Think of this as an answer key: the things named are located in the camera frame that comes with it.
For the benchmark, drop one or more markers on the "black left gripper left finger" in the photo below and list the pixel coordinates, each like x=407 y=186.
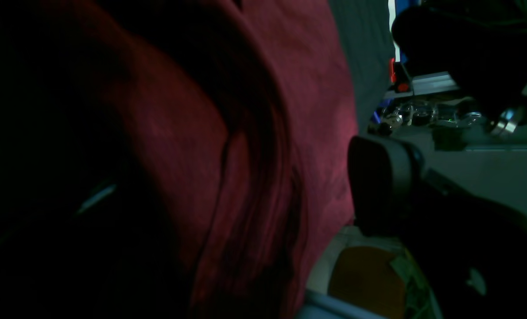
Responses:
x=114 y=260

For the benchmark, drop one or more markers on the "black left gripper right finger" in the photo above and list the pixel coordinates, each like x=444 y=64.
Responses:
x=472 y=250

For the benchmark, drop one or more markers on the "dark red long-sleeve shirt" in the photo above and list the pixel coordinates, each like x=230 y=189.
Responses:
x=238 y=112

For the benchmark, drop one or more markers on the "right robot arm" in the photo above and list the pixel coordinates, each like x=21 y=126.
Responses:
x=483 y=52

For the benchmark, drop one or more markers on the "red and black clamp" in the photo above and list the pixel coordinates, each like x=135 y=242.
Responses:
x=399 y=77

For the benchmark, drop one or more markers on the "black table cloth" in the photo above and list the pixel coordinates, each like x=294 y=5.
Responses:
x=364 y=31

